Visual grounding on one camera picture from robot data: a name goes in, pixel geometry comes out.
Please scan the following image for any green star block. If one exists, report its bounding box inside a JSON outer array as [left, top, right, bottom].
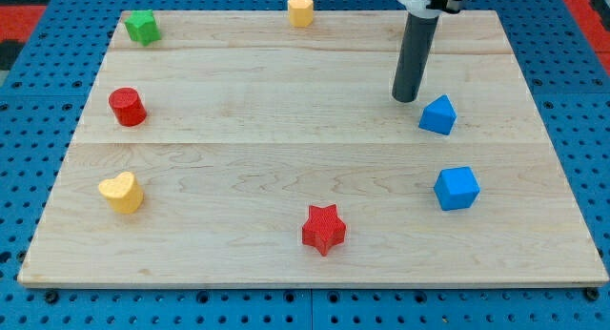
[[124, 10, 161, 46]]

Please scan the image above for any red star block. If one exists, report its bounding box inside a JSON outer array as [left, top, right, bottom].
[[301, 204, 347, 257]]

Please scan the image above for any red cylinder block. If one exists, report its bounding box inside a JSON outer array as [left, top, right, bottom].
[[109, 87, 147, 127]]

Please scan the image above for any wooden board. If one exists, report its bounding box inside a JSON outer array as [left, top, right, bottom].
[[18, 10, 608, 289]]

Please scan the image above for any yellow hexagon block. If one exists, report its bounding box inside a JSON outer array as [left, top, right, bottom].
[[287, 0, 314, 28]]

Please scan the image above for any blue cube block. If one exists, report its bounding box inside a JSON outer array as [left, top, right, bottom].
[[434, 166, 480, 211]]

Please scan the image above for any yellow heart block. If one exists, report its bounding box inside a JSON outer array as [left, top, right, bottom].
[[98, 172, 144, 214]]

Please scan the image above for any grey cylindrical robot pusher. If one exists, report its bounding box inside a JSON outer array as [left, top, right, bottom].
[[392, 14, 438, 103]]

